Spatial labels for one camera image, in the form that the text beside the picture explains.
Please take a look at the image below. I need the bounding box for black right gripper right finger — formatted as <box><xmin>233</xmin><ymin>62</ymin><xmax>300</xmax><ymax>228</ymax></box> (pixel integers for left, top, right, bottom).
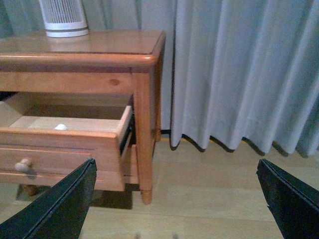
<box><xmin>257</xmin><ymin>159</ymin><xmax>319</xmax><ymax>239</ymax></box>

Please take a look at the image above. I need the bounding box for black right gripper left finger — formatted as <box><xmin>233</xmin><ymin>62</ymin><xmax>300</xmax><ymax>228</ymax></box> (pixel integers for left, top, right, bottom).
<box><xmin>0</xmin><ymin>158</ymin><xmax>97</xmax><ymax>239</ymax></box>

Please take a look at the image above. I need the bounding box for drawer wooden knob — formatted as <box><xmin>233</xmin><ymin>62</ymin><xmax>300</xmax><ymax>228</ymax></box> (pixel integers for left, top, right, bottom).
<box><xmin>14</xmin><ymin>158</ymin><xmax>32</xmax><ymax>172</ymax></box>

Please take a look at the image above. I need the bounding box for white medicine bottle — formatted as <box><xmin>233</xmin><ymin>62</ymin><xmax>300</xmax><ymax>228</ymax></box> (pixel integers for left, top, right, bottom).
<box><xmin>54</xmin><ymin>124</ymin><xmax>67</xmax><ymax>130</ymax></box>

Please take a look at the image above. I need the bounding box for wooden nightstand cabinet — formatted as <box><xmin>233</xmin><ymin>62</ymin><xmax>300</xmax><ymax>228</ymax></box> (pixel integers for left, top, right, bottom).
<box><xmin>0</xmin><ymin>30</ymin><xmax>165</xmax><ymax>204</ymax></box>

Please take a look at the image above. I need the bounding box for grey curtain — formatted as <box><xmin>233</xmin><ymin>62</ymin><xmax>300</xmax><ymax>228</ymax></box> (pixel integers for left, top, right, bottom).
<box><xmin>0</xmin><ymin>0</ymin><xmax>319</xmax><ymax>159</ymax></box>

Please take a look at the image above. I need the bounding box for white slatted air purifier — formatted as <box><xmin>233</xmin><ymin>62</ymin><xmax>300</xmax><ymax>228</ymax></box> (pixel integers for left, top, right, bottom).
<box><xmin>39</xmin><ymin>0</ymin><xmax>89</xmax><ymax>38</ymax></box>

